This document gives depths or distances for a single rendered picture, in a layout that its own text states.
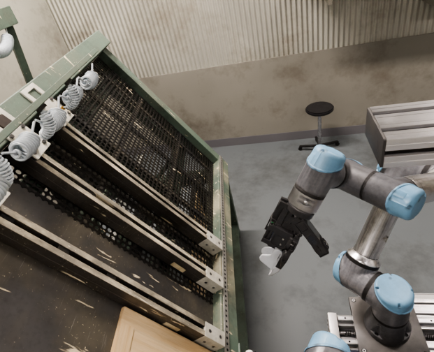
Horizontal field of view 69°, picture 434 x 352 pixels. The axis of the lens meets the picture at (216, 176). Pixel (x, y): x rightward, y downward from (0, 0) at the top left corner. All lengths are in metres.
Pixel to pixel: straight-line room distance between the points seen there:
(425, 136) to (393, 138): 0.03
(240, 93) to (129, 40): 1.43
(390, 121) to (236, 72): 3.50
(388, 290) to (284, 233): 0.52
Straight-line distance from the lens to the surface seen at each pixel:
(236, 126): 4.22
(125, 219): 1.34
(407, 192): 0.76
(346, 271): 1.25
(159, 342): 1.31
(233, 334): 1.61
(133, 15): 4.04
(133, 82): 2.26
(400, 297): 1.21
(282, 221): 0.79
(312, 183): 0.73
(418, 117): 0.49
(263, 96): 4.02
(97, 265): 1.16
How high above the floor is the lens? 2.26
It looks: 36 degrees down
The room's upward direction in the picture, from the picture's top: 14 degrees counter-clockwise
